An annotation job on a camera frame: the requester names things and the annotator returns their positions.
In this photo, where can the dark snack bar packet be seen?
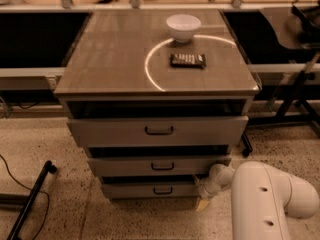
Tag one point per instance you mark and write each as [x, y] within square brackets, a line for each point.
[188, 60]

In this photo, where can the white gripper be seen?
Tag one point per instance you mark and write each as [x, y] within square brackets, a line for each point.
[207, 188]

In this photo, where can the cabinet caster wheel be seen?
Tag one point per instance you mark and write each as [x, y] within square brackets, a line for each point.
[247, 145]

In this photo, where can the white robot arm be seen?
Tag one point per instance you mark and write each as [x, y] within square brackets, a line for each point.
[262, 199]

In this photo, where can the white bowl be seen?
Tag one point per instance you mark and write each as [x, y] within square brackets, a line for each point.
[182, 27]

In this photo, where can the grey drawer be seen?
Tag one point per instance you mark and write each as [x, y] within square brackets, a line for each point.
[148, 190]
[177, 131]
[155, 166]

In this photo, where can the grey drawer cabinet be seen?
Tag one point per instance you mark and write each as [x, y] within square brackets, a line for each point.
[120, 69]

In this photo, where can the black side table stand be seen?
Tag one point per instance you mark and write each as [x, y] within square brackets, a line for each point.
[295, 94]

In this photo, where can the black headset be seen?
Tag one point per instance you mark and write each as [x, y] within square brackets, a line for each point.
[310, 21]

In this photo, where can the black stand leg left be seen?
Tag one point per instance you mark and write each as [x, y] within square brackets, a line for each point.
[25, 202]

